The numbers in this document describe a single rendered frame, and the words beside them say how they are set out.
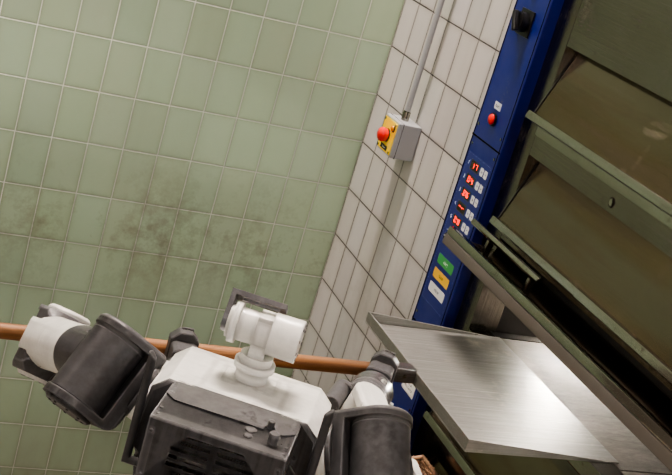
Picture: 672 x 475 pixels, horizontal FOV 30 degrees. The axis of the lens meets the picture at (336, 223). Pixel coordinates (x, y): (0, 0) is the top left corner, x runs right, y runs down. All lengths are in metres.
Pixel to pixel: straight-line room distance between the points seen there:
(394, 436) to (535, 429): 0.79
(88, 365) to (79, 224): 1.75
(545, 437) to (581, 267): 0.36
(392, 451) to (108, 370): 0.44
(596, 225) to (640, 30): 0.41
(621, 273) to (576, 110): 0.41
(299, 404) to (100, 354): 0.30
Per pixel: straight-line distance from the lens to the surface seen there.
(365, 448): 1.86
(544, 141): 2.85
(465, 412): 2.58
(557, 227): 2.75
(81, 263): 3.66
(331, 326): 3.75
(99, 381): 1.89
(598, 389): 2.32
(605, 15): 2.76
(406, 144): 3.39
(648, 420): 2.21
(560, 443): 2.60
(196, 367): 1.89
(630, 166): 2.55
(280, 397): 1.87
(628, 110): 2.64
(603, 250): 2.62
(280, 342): 1.84
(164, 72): 3.51
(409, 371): 2.60
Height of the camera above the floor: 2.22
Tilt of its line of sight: 17 degrees down
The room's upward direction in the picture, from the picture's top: 17 degrees clockwise
